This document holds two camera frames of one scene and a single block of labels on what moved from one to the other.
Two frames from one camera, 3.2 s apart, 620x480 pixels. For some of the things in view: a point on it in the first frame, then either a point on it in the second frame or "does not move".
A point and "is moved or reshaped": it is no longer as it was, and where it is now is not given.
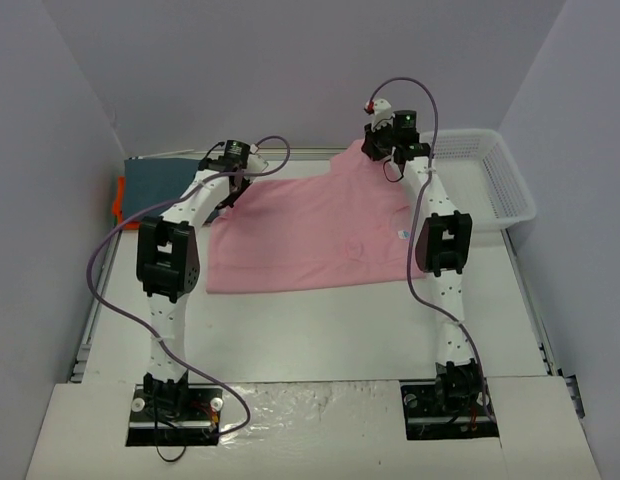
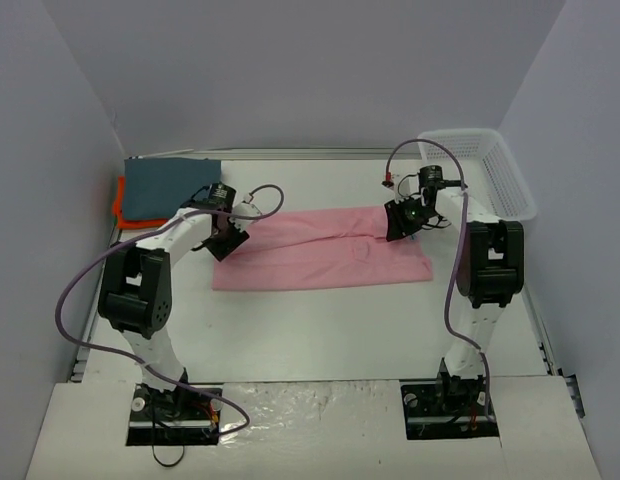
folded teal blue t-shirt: (150, 182) does not move
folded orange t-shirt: (118, 206) does not move
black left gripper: (238, 189) to (229, 243)
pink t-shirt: (345, 225) is moved or reshaped
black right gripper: (372, 148) to (399, 221)
